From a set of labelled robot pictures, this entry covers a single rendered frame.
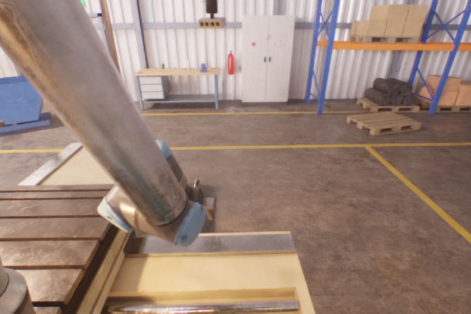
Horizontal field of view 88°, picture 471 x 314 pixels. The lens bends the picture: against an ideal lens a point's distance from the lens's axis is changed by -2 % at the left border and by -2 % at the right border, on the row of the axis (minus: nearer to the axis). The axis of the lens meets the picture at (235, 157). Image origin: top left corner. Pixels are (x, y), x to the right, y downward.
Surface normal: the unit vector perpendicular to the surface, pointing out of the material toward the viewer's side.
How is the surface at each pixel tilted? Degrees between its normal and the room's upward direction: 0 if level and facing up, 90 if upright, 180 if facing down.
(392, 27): 90
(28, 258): 0
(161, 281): 0
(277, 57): 90
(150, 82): 90
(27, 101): 90
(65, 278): 0
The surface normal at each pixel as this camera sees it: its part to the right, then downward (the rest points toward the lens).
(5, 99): 0.50, 0.40
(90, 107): 0.46, 0.60
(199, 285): 0.00, -0.88
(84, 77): 0.72, 0.42
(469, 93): 0.04, 0.47
